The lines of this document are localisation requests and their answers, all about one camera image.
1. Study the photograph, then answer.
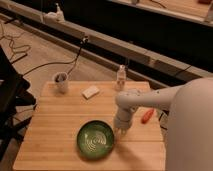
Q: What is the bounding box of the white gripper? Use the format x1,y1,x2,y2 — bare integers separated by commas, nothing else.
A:
113,115,131,134

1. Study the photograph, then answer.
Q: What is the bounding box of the grey metal rail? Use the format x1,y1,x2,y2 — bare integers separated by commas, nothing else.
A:
0,0,213,74

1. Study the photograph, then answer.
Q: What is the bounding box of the orange carrot toy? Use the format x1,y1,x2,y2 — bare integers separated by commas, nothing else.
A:
141,109,154,124

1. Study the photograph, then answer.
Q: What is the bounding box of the white mug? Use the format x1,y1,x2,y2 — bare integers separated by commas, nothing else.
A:
53,72,68,93

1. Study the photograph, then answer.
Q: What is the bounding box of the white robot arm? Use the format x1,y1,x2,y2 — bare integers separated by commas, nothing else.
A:
114,77,213,171

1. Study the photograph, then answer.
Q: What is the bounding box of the black floor cable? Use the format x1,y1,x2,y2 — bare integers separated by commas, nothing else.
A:
21,35,90,77

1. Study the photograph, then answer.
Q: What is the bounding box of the green ceramic bowl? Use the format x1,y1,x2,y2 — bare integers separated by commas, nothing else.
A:
76,120,114,160

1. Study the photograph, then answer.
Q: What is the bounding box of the white device on rail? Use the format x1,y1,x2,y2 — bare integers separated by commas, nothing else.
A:
45,3,65,22

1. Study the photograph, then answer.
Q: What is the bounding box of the small clear bottle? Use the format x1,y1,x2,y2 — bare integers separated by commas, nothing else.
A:
116,65,126,91

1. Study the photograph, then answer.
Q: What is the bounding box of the black chair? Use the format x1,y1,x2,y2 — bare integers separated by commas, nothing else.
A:
0,46,36,161

